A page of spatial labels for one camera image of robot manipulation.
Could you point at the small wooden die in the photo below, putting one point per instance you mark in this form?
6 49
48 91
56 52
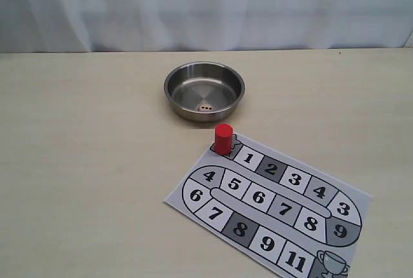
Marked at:
205 108

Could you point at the red cylinder game piece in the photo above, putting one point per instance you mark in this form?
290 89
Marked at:
223 139

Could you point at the stainless steel round bowl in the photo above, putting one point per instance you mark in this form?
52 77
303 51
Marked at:
191 85

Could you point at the printed paper game board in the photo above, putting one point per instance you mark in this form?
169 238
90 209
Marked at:
292 218

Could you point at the white curtain backdrop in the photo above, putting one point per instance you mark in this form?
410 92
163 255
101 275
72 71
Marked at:
202 25

